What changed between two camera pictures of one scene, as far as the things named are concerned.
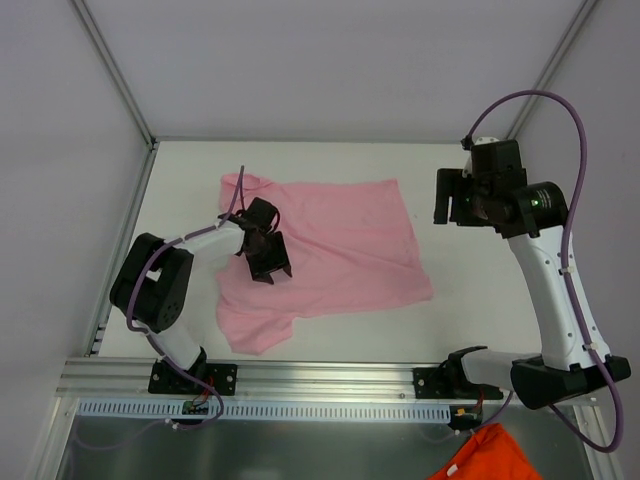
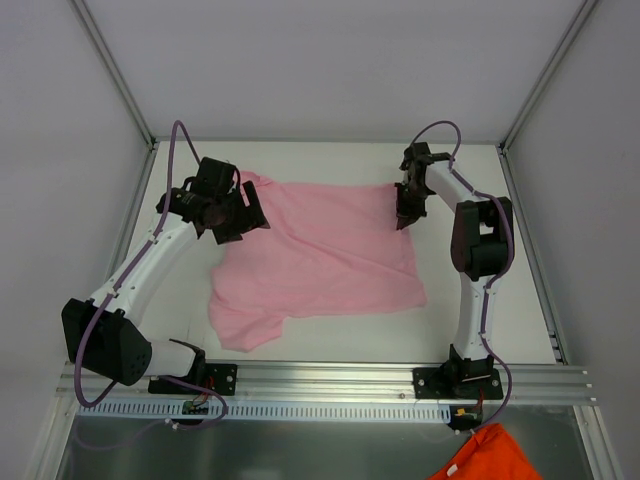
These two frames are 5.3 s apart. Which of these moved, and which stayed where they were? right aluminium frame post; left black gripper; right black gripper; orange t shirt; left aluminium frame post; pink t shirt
Moved: left black gripper; right black gripper
Stayed: pink t shirt; right aluminium frame post; orange t shirt; left aluminium frame post
